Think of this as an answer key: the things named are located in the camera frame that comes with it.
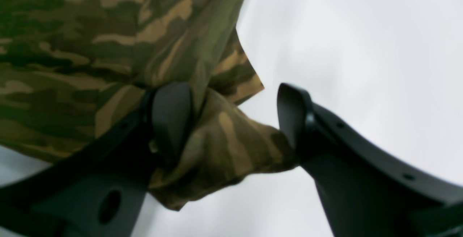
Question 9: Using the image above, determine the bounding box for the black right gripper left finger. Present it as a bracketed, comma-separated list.
[1, 82, 192, 237]

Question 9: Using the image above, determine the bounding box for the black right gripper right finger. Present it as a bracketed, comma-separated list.
[277, 83, 463, 237]

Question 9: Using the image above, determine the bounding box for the camouflage t-shirt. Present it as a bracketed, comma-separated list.
[0, 0, 298, 211]

